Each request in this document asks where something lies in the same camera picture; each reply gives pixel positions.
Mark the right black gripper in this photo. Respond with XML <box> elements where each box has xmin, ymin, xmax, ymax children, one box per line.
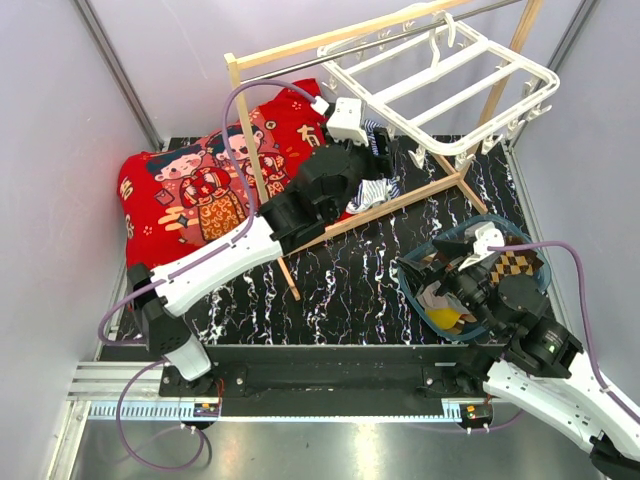
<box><xmin>394</xmin><ymin>238</ymin><xmax>503</xmax><ymax>337</ymax></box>

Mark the white plastic clip hanger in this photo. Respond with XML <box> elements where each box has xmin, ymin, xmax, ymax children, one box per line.
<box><xmin>317</xmin><ymin>1</ymin><xmax>560</xmax><ymax>171</ymax></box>

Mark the wooden drying rack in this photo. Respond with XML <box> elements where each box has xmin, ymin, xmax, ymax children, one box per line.
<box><xmin>223</xmin><ymin>0</ymin><xmax>546</xmax><ymax>302</ymax></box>

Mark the brown argyle sock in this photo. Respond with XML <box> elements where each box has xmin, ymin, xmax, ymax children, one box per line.
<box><xmin>489</xmin><ymin>250</ymin><xmax>544</xmax><ymax>286</ymax></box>

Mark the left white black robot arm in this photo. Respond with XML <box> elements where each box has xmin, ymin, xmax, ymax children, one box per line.
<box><xmin>127</xmin><ymin>127</ymin><xmax>395</xmax><ymax>396</ymax></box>

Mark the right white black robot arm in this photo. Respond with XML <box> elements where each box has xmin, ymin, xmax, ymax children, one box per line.
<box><xmin>398</xmin><ymin>238</ymin><xmax>639</xmax><ymax>479</ymax></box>

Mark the grey sock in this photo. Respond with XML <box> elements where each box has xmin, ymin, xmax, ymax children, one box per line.
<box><xmin>417</xmin><ymin>290</ymin><xmax>466</xmax><ymax>314</ymax></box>

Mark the blue striped cloth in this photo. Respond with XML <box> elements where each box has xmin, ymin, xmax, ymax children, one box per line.
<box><xmin>345</xmin><ymin>119</ymin><xmax>400</xmax><ymax>215</ymax></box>

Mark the yellow sock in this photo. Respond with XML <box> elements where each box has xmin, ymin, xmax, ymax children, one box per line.
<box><xmin>426</xmin><ymin>308</ymin><xmax>464</xmax><ymax>333</ymax></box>

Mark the clear blue plastic bin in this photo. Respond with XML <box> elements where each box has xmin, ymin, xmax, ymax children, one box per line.
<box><xmin>398</xmin><ymin>214</ymin><xmax>549</xmax><ymax>343</ymax></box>

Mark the red cartoon pillow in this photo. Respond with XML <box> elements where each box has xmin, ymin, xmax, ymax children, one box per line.
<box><xmin>117</xmin><ymin>89</ymin><xmax>325</xmax><ymax>269</ymax></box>

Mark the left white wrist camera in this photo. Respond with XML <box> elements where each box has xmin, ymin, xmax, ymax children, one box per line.
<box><xmin>310</xmin><ymin>96</ymin><xmax>369</xmax><ymax>146</ymax></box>

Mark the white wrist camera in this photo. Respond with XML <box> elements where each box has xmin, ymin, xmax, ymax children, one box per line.
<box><xmin>310</xmin><ymin>96</ymin><xmax>369</xmax><ymax>146</ymax></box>
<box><xmin>459</xmin><ymin>221</ymin><xmax>505</xmax><ymax>271</ymax></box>

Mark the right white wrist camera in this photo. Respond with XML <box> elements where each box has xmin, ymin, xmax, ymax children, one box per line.
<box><xmin>459</xmin><ymin>221</ymin><xmax>505</xmax><ymax>271</ymax></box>

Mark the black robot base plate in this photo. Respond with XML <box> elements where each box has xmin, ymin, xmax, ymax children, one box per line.
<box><xmin>158</xmin><ymin>342</ymin><xmax>506</xmax><ymax>401</ymax></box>

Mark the right vertical aluminium post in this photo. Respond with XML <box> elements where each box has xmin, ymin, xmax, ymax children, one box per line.
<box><xmin>547</xmin><ymin>0</ymin><xmax>601</xmax><ymax>73</ymax></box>

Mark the vertical aluminium post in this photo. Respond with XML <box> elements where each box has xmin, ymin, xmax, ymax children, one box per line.
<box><xmin>71</xmin><ymin>0</ymin><xmax>164</xmax><ymax>151</ymax></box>
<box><xmin>547</xmin><ymin>0</ymin><xmax>601</xmax><ymax>73</ymax></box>

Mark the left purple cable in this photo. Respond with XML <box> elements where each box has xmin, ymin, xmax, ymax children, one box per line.
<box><xmin>97</xmin><ymin>82</ymin><xmax>321</xmax><ymax>474</ymax></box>

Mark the left vertical aluminium post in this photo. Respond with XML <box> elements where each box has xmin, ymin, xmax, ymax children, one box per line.
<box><xmin>71</xmin><ymin>0</ymin><xmax>164</xmax><ymax>151</ymax></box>

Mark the aluminium frame rail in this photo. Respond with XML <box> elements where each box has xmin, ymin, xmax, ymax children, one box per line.
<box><xmin>67</xmin><ymin>362</ymin><xmax>163</xmax><ymax>401</ymax></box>

